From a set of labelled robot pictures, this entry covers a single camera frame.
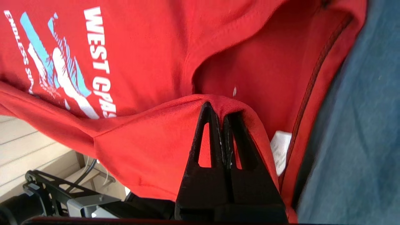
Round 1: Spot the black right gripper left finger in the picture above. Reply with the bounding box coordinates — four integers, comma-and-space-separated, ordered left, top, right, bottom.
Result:
174, 102, 233, 221

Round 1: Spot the blue-grey bed sheet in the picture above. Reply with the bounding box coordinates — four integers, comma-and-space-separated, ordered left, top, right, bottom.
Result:
294, 0, 400, 225

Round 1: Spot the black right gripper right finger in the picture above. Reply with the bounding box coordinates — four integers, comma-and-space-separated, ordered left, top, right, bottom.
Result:
222, 111, 286, 205

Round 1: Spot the red printed t-shirt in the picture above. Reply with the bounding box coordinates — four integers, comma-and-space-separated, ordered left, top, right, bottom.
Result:
0, 0, 368, 224

